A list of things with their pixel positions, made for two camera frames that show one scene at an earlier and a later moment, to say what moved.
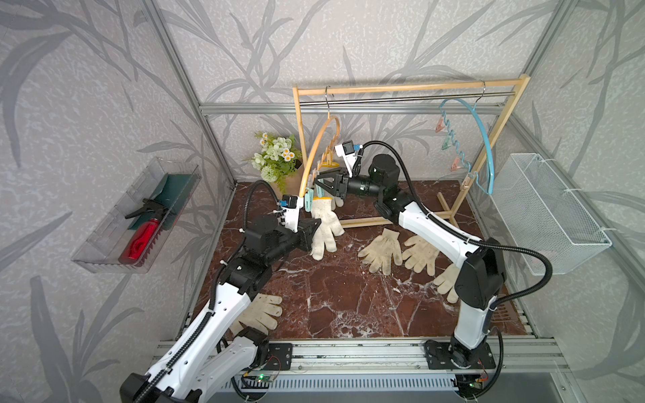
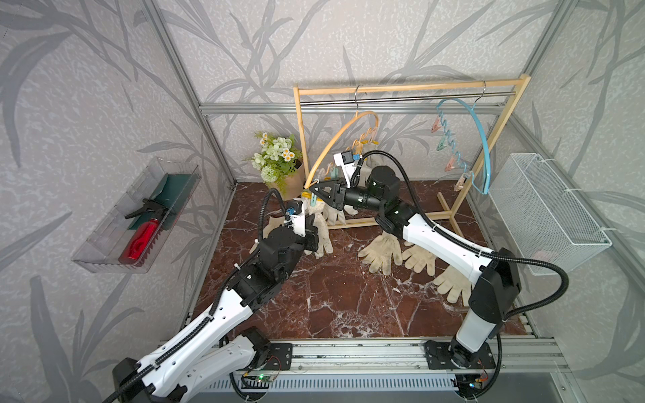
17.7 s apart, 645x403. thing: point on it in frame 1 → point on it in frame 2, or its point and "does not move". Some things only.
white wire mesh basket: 542,216 does not move
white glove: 379,252 does not move
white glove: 421,254 does not move
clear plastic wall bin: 131,236 does not move
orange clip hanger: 321,150 → 370,138
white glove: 448,280 does not move
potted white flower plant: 277,163 does not move
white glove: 262,314 → 322,236
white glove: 328,227 → 332,214
